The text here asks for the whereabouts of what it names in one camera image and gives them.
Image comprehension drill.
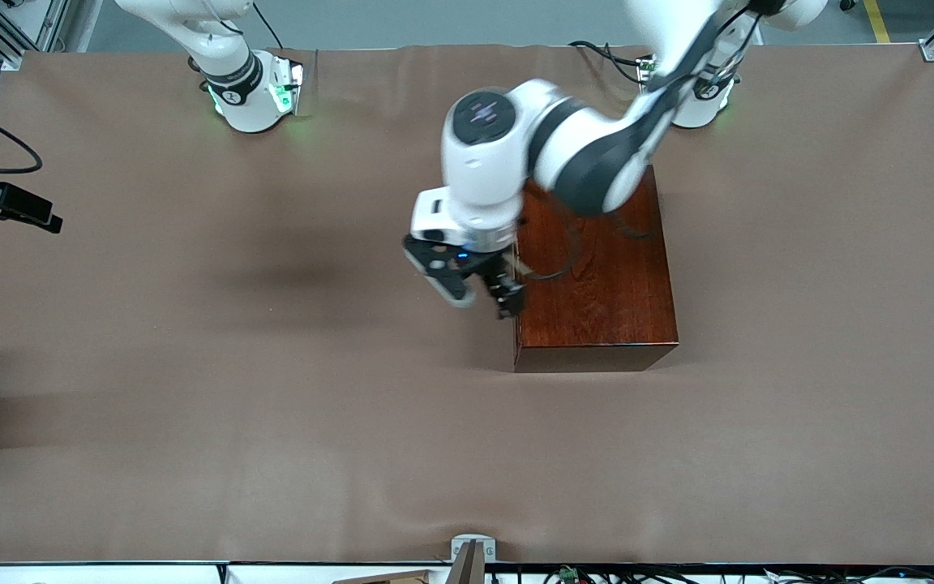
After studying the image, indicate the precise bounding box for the dark red-brown wooden cabinet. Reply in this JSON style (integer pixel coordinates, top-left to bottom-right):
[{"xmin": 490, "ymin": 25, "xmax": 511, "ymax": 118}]
[{"xmin": 513, "ymin": 165, "xmax": 679, "ymax": 374}]

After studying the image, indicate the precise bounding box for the large smooth table mat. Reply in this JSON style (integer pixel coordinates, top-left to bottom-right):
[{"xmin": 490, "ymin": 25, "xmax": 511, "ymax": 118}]
[{"xmin": 0, "ymin": 42, "xmax": 934, "ymax": 566}]

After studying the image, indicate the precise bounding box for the tan cardboard piece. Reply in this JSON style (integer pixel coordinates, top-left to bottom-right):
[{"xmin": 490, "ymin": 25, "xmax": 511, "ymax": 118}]
[{"xmin": 333, "ymin": 570, "xmax": 429, "ymax": 584}]

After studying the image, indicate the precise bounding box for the yellow floor tape strip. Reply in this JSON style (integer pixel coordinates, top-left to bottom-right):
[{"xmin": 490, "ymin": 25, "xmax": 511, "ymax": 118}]
[{"xmin": 863, "ymin": 0, "xmax": 893, "ymax": 44}]

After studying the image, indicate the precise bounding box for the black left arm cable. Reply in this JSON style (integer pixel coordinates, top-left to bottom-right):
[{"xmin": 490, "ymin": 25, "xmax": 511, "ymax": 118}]
[{"xmin": 520, "ymin": 8, "xmax": 760, "ymax": 283}]

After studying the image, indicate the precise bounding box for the aluminium frame post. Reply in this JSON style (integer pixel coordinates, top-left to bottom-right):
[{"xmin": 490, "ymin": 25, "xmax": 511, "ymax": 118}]
[{"xmin": 29, "ymin": 0, "xmax": 103, "ymax": 54}]

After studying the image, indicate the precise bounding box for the black base cable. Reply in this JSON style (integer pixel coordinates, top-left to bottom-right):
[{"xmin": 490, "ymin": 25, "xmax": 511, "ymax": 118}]
[
  {"xmin": 568, "ymin": 39, "xmax": 650, "ymax": 82},
  {"xmin": 250, "ymin": 0, "xmax": 288, "ymax": 51}
]

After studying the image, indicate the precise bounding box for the grey metal table bracket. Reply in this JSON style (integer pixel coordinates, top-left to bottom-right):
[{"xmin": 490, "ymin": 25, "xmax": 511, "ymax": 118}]
[{"xmin": 450, "ymin": 534, "xmax": 498, "ymax": 564}]

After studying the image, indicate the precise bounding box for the brown slanted stand post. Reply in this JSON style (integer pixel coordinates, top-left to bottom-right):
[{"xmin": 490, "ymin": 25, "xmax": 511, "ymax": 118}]
[{"xmin": 444, "ymin": 542, "xmax": 486, "ymax": 584}]

